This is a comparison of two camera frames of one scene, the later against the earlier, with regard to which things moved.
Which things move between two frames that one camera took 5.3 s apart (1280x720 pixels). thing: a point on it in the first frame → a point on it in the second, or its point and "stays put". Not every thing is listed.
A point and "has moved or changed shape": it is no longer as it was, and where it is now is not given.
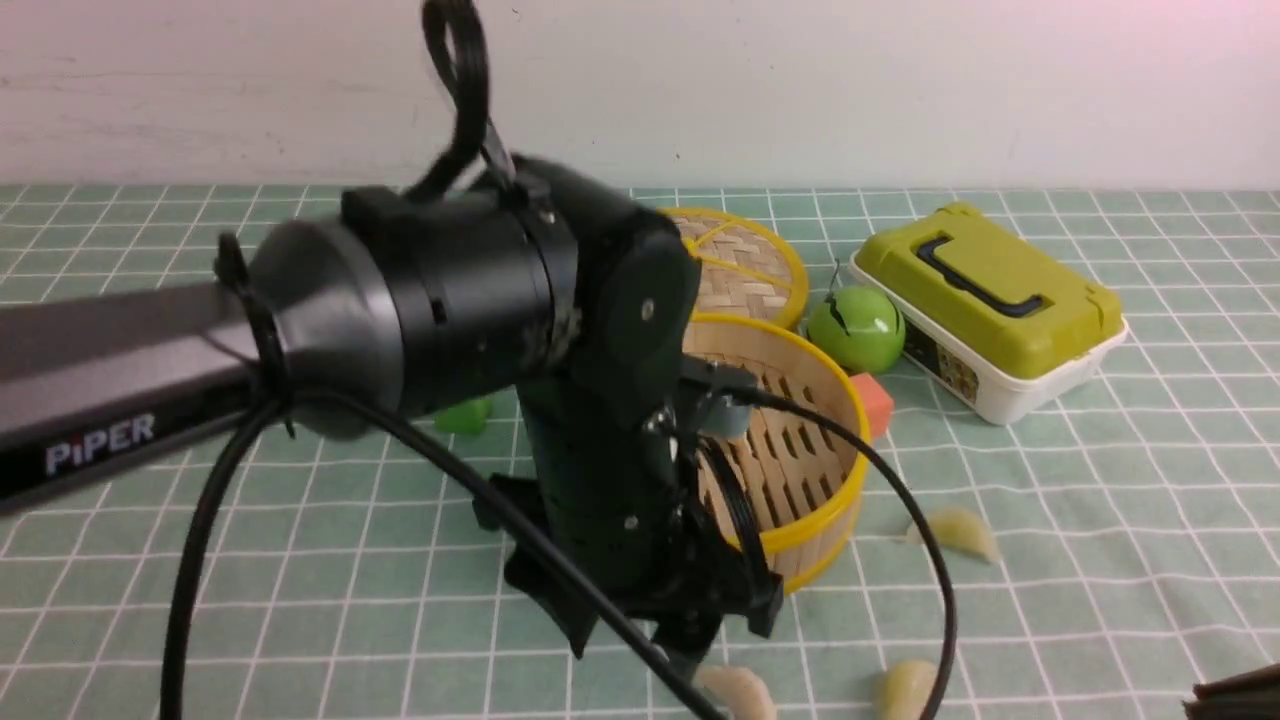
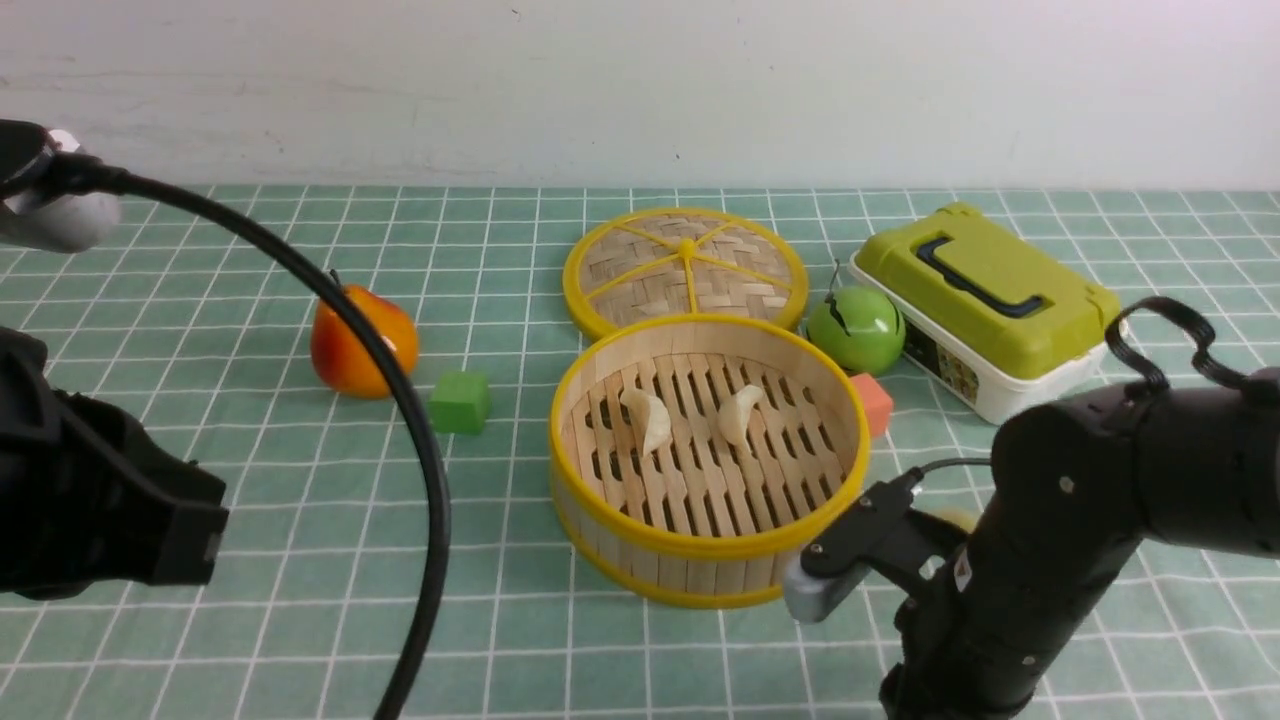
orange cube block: [879, 408] stays put
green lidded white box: [990, 321] stays put
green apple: [863, 328] stays put
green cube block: [465, 419] stays put
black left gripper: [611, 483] → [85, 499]
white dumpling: [742, 692] has moved or changed shape
